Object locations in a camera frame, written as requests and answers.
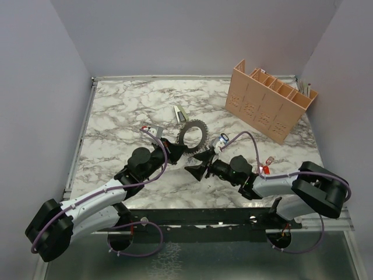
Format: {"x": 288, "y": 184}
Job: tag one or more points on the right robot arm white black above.
{"x": 314, "y": 189}

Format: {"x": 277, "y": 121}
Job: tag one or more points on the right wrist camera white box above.
{"x": 216, "y": 145}

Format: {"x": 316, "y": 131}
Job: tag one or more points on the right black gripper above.
{"x": 197, "y": 171}

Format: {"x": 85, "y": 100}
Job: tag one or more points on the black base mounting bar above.
{"x": 214, "y": 224}

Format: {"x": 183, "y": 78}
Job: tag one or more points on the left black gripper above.
{"x": 173, "y": 151}

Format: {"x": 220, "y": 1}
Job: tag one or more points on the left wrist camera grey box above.
{"x": 156, "y": 131}

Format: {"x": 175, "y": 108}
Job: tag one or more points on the beige stapler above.
{"x": 180, "y": 114}

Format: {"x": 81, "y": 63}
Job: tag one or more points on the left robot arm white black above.
{"x": 57, "y": 224}

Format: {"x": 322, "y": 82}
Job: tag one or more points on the blue key tag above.
{"x": 223, "y": 140}

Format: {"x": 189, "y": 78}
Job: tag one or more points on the aluminium table frame rail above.
{"x": 76, "y": 155}

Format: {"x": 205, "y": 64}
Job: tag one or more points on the pens behind organizer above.
{"x": 304, "y": 88}

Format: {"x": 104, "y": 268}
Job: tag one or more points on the peach compartment organizer box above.
{"x": 266, "y": 103}

